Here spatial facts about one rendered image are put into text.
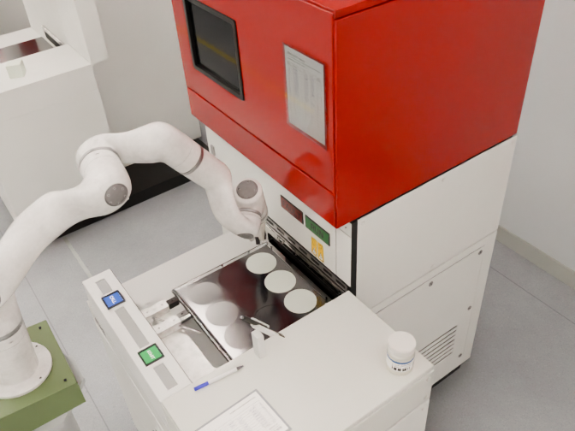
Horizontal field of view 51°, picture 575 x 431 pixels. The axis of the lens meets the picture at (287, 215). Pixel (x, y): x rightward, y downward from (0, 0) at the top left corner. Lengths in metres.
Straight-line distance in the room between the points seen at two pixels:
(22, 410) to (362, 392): 0.89
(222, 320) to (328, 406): 0.47
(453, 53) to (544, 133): 1.49
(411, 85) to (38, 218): 0.96
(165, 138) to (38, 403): 0.79
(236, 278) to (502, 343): 1.49
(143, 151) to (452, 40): 0.81
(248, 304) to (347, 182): 0.55
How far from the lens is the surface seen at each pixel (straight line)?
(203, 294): 1.95
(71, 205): 1.51
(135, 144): 1.52
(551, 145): 3.08
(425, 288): 2.15
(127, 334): 1.81
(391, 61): 1.49
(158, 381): 1.69
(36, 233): 1.55
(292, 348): 1.69
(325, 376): 1.63
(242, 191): 1.71
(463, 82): 1.73
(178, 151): 1.54
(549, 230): 3.29
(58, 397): 1.83
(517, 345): 3.05
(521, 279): 3.35
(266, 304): 1.88
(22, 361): 1.81
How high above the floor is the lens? 2.29
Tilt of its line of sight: 39 degrees down
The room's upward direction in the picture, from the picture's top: 4 degrees counter-clockwise
